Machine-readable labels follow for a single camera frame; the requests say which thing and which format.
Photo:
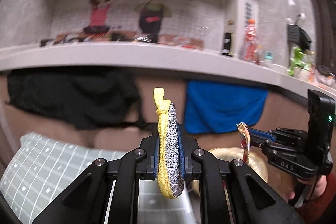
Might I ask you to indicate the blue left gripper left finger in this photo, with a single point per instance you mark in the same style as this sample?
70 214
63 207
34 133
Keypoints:
156 156

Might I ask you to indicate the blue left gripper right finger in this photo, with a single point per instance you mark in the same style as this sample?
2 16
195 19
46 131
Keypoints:
181 153

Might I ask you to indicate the yellow silver scouring pad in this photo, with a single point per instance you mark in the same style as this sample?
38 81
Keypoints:
169 177

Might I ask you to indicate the gold foil wrapper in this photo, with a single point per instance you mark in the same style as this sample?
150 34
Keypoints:
245 140

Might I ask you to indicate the yellow trash bag bin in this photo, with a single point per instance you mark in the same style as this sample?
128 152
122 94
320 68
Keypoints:
254 165

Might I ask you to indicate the right hand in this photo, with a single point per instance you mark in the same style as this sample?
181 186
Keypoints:
317 186

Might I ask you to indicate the blue microfiber towel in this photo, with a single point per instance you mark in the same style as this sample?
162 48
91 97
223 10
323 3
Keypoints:
217 108

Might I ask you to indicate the glass bowl dark contents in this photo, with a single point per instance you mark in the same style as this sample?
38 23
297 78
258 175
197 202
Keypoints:
324 76

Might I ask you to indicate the black hanging cloth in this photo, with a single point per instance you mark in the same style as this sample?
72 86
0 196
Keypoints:
86 97

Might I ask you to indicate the green plastic bag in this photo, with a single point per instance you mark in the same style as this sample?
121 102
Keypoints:
299 60

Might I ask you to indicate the small teal cap bottle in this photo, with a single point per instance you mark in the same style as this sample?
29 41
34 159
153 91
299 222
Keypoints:
268 59

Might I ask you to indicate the green checked floor mat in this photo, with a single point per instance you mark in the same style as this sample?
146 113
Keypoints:
43 167

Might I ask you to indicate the black box on counter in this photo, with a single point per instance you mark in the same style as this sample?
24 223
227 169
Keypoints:
227 44

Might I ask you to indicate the orange cap plastic bottle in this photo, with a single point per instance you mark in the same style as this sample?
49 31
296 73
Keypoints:
251 43

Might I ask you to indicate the black wall rack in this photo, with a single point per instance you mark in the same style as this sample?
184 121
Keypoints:
298 36

